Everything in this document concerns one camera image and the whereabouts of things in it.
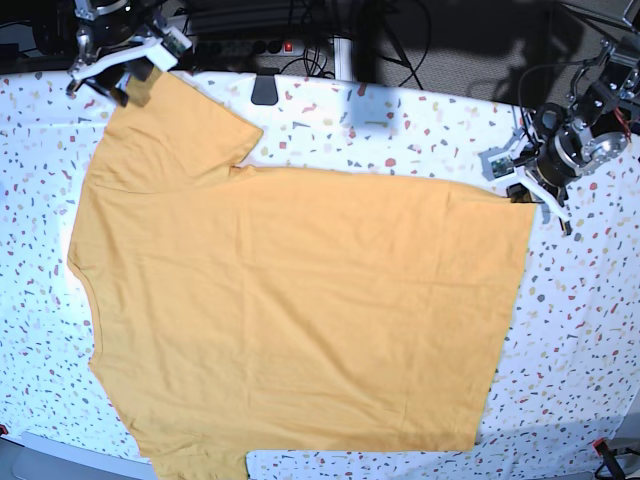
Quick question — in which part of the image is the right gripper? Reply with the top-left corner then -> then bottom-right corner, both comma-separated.
66,24 -> 165,108

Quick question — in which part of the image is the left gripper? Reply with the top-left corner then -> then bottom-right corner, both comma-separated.
479,103 -> 628,236

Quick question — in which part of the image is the yellow T-shirt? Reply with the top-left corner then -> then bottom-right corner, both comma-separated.
68,73 -> 535,479

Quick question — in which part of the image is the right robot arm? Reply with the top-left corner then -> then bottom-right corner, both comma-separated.
24,0 -> 192,106

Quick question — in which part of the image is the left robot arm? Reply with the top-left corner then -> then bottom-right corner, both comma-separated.
66,1 -> 639,234

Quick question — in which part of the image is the black power strip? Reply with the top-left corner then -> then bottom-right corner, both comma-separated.
195,39 -> 306,58

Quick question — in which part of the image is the black table clamp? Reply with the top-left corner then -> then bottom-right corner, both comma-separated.
251,68 -> 279,106

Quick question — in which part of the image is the terrazzo pattern table cloth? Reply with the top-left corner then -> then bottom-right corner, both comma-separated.
1,72 -> 639,479

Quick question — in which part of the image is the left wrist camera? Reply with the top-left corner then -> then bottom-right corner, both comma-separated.
481,152 -> 515,181

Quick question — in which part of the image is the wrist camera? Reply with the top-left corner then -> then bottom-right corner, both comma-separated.
481,152 -> 515,181
162,26 -> 192,58

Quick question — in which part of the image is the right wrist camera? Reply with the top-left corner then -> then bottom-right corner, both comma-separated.
162,26 -> 192,58

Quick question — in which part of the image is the black cable bundle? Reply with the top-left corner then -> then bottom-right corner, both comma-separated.
279,0 -> 501,91

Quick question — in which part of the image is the aluminium profile post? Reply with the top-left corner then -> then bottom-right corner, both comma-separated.
333,37 -> 354,82

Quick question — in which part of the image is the red clamp handle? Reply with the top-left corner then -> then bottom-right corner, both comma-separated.
592,438 -> 627,480

